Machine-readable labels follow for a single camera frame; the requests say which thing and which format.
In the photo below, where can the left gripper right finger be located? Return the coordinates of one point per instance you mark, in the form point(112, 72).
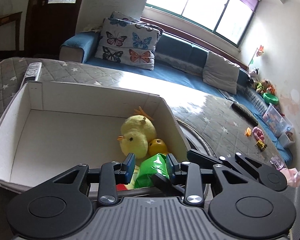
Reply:
point(189, 175)

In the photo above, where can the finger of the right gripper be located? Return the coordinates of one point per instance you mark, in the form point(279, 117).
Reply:
point(203, 160)
point(164, 185)

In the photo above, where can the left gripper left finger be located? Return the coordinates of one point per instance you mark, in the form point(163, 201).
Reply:
point(111, 174)

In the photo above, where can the small yellow round toy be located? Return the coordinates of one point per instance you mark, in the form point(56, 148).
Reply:
point(157, 146)

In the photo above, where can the yellow plush chick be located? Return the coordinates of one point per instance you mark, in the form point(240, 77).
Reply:
point(136, 133)

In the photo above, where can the orange toy giraffe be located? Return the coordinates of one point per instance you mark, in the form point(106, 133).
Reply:
point(140, 111)

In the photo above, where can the red yellow toy drum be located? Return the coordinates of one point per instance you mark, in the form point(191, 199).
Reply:
point(123, 187)

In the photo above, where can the pink tissue pack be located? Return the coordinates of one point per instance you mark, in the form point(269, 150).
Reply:
point(292, 176)

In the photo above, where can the yellow toy truck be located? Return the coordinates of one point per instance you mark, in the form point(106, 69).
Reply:
point(261, 145)

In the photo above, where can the small white plastic container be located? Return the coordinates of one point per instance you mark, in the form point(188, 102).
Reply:
point(286, 139)

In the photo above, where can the pink toy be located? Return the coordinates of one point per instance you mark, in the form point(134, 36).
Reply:
point(258, 134)

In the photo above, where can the small yellow toy block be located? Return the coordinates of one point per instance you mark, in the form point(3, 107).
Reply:
point(248, 132)

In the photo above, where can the clear plastic storage box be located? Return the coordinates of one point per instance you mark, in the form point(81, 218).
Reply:
point(277, 123)

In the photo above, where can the black remote control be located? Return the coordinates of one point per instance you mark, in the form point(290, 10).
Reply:
point(245, 114)

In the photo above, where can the white cardboard box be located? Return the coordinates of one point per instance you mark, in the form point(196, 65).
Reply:
point(50, 127)

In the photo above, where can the green bowl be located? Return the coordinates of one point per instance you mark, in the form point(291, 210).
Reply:
point(270, 99)

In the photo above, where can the grey cushion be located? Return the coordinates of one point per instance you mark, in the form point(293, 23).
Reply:
point(221, 73)

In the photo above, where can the plush toys pile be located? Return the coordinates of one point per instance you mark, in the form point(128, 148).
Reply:
point(261, 86)

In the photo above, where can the blue sofa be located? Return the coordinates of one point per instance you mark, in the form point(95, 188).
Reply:
point(177, 61)

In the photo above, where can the white remote control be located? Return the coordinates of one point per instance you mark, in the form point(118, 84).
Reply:
point(32, 73)

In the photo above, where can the butterfly print pillow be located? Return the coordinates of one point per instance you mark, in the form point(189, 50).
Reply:
point(129, 41)

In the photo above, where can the window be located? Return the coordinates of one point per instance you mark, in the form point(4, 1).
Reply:
point(227, 19)

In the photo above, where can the dark wooden door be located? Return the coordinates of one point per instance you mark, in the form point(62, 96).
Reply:
point(48, 24)

